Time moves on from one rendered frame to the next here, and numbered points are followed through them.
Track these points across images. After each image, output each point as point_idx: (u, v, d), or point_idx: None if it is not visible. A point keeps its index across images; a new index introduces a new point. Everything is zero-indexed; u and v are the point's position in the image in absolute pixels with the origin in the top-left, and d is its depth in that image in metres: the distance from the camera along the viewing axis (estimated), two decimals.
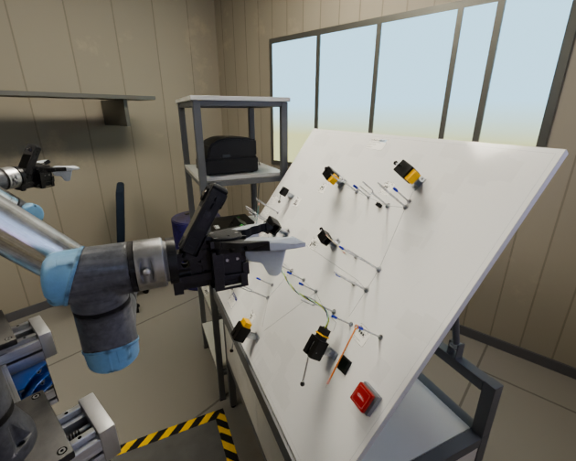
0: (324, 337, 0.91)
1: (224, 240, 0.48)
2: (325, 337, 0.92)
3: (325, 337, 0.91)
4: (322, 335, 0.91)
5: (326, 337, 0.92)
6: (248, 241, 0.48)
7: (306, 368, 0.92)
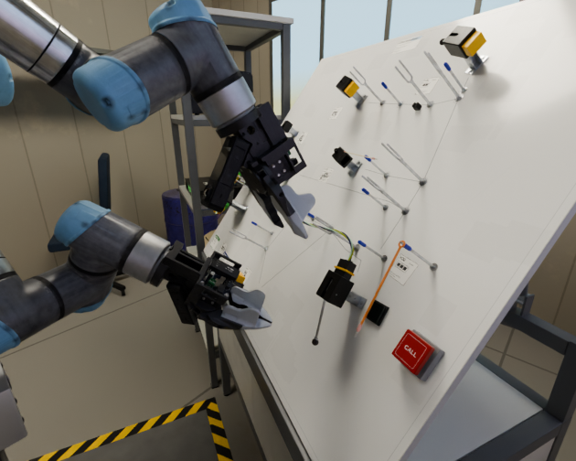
0: (346, 273, 0.63)
1: (242, 174, 0.53)
2: (348, 273, 0.63)
3: (349, 272, 0.63)
4: (344, 269, 0.63)
5: (351, 273, 0.63)
6: (253, 193, 0.56)
7: (321, 318, 0.64)
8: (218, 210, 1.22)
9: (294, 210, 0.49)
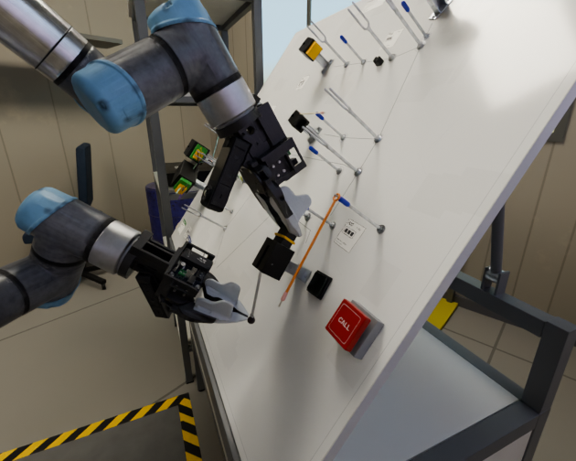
0: (285, 241, 0.54)
1: (241, 174, 0.53)
2: (288, 241, 0.54)
3: (289, 239, 0.54)
4: (282, 235, 0.54)
5: (291, 241, 0.54)
6: (256, 196, 0.56)
7: (257, 293, 0.55)
8: (178, 189, 1.13)
9: (293, 212, 0.51)
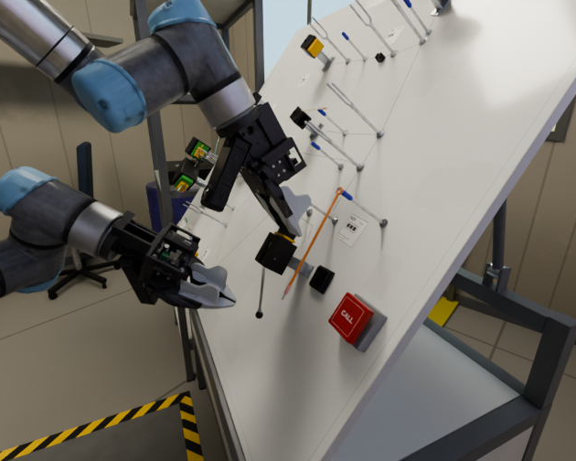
0: (285, 240, 0.54)
1: (241, 174, 0.53)
2: (288, 240, 0.54)
3: (289, 238, 0.54)
4: (282, 234, 0.54)
5: (291, 240, 0.54)
6: (256, 196, 0.56)
7: (262, 287, 0.56)
8: (179, 187, 1.13)
9: (293, 212, 0.51)
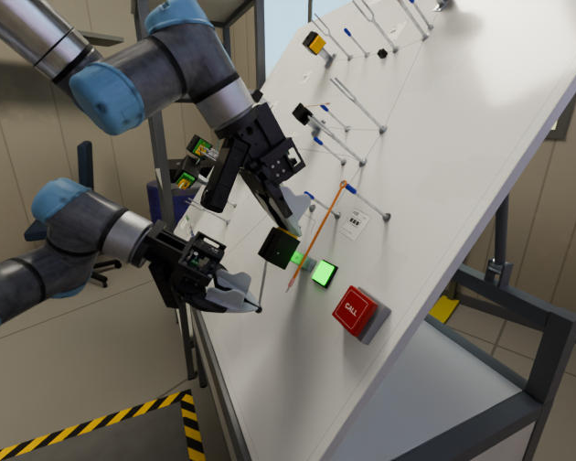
0: None
1: (241, 175, 0.53)
2: (291, 235, 0.55)
3: (291, 233, 0.54)
4: (284, 230, 0.54)
5: (293, 235, 0.55)
6: (256, 196, 0.56)
7: (264, 282, 0.56)
8: (181, 184, 1.13)
9: (292, 212, 0.51)
